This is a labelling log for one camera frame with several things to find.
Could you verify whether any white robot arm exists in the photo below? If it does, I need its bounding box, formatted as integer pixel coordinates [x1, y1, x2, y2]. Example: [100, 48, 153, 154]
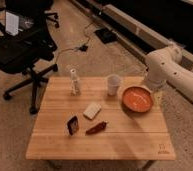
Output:
[145, 44, 193, 102]

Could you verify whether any white sponge block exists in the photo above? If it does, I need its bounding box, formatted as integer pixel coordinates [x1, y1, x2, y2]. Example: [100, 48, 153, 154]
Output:
[83, 102, 101, 120]

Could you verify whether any small clear bottle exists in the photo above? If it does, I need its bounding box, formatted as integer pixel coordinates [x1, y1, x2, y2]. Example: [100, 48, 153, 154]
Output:
[70, 68, 80, 95]

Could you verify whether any wooden folding table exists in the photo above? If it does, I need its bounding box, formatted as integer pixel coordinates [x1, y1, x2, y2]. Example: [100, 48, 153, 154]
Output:
[26, 77, 176, 160]

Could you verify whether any black floor power adapter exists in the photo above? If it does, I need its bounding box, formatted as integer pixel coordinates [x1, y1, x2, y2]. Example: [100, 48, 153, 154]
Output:
[79, 45, 88, 52]

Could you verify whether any orange bowl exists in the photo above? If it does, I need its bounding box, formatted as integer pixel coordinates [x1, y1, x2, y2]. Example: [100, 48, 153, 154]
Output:
[122, 86, 153, 113]

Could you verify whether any black floor plate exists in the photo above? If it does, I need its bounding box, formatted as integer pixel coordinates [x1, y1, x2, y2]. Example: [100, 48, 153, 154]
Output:
[95, 28, 117, 44]

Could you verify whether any black office chair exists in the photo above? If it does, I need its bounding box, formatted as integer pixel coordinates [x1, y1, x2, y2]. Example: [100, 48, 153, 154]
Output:
[0, 0, 58, 114]

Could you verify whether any white paper on chair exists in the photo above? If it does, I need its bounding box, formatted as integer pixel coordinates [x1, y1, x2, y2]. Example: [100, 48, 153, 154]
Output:
[5, 12, 19, 36]

